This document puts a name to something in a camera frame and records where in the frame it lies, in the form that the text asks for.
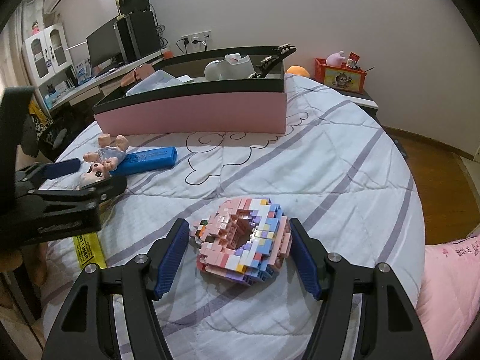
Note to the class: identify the low tv cabinet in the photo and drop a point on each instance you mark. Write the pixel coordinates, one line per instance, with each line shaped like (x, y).
(363, 100)

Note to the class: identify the clear plastic packet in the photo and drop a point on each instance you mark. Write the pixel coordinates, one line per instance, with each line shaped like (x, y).
(159, 80)

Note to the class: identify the yellow packet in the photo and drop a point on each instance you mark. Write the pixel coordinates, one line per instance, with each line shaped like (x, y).
(88, 250)

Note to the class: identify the pink plush toy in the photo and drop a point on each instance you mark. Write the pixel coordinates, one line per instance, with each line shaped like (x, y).
(336, 60)

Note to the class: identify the pastel brick block model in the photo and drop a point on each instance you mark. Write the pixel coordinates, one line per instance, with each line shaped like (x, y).
(245, 241)

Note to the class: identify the pink storage box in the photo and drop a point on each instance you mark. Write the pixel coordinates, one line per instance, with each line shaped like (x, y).
(257, 104)

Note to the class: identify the pink bedding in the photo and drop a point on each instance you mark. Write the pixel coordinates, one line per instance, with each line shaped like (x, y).
(448, 301)

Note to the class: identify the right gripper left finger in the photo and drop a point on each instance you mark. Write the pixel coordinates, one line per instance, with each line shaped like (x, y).
(85, 325)

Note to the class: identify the white desk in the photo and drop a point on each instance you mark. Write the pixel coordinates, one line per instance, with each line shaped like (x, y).
(105, 83)

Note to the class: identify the red storage crate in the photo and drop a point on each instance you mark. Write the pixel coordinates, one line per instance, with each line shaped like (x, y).
(342, 78)

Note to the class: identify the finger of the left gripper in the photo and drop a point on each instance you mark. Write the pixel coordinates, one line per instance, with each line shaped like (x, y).
(35, 175)
(42, 201)

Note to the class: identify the black speaker box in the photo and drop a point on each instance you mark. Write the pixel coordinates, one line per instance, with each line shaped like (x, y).
(130, 6)

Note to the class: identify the wall power outlet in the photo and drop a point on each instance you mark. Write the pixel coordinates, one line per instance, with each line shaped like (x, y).
(198, 41)

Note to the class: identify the black computer tower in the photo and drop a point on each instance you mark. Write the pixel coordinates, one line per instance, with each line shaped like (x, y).
(137, 35)

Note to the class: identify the office chair with clothes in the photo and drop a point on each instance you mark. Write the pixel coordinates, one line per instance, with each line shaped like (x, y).
(46, 136)

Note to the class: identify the orange octopus plush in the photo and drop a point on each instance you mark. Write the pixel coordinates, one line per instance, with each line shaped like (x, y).
(298, 71)

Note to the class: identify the person's hand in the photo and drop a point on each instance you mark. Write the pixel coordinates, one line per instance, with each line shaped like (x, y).
(36, 263)

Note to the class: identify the white glass-door cabinet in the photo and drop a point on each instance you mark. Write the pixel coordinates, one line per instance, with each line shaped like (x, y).
(46, 54)

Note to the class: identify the blue rectangular case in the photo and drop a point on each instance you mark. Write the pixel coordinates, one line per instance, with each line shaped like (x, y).
(146, 161)

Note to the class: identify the pink doll figure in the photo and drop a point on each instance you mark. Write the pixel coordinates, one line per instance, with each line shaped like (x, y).
(106, 159)

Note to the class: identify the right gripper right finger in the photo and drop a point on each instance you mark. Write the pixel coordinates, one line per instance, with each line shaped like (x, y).
(389, 325)

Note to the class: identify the black computer monitor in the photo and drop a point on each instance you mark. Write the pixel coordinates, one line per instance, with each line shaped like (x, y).
(104, 48)

